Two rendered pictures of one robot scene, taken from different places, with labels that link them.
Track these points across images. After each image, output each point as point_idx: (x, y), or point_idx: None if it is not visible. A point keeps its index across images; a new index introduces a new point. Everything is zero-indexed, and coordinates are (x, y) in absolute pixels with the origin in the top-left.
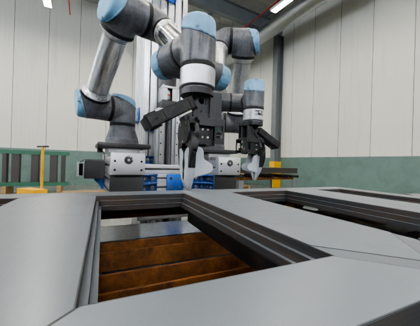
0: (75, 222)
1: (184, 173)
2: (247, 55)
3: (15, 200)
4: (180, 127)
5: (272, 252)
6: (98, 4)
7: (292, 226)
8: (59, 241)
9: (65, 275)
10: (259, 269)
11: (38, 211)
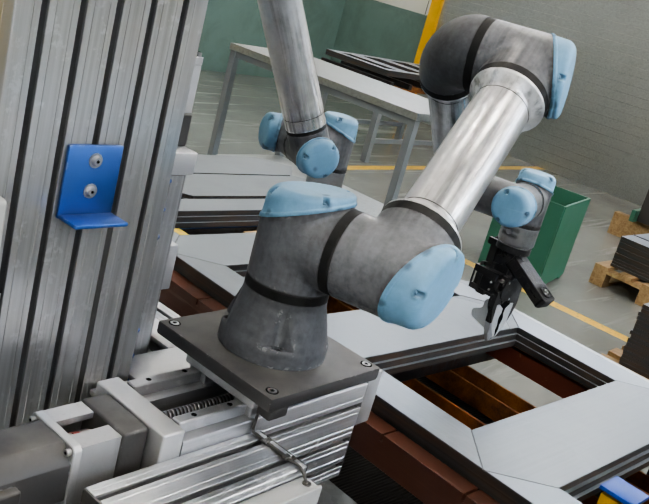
0: (569, 406)
1: (500, 326)
2: None
3: (569, 479)
4: (509, 285)
5: (497, 344)
6: (566, 77)
7: (476, 323)
8: (595, 399)
9: (609, 387)
10: (425, 372)
11: (573, 437)
